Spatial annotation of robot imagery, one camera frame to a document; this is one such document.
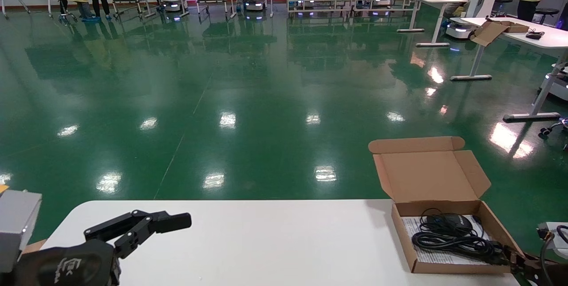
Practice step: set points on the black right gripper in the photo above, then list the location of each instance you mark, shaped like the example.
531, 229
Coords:
554, 275

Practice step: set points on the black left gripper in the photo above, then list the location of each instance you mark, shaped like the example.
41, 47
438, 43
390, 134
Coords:
66, 266

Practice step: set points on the brown cardboard storage box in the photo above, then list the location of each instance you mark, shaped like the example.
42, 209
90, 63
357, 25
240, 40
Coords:
426, 175

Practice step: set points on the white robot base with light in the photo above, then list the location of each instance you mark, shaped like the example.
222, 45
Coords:
560, 90
256, 5
173, 5

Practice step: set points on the white printed paper manual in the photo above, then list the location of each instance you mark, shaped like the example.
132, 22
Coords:
430, 257

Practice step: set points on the wooden board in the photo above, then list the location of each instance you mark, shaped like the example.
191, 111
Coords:
36, 246

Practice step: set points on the chair base with casters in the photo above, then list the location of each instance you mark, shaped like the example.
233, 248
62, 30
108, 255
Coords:
548, 131

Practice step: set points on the wheeled metal stool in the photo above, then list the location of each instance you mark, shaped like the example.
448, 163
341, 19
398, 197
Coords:
66, 16

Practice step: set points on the round black stool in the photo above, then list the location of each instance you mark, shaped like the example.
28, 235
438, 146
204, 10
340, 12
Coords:
503, 0
546, 11

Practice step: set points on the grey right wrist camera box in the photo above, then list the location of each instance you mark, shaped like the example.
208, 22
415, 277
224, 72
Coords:
557, 227

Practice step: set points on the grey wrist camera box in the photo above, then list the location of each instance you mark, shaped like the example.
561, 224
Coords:
557, 227
17, 224

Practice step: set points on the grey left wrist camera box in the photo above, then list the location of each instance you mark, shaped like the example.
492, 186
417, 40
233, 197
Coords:
17, 224

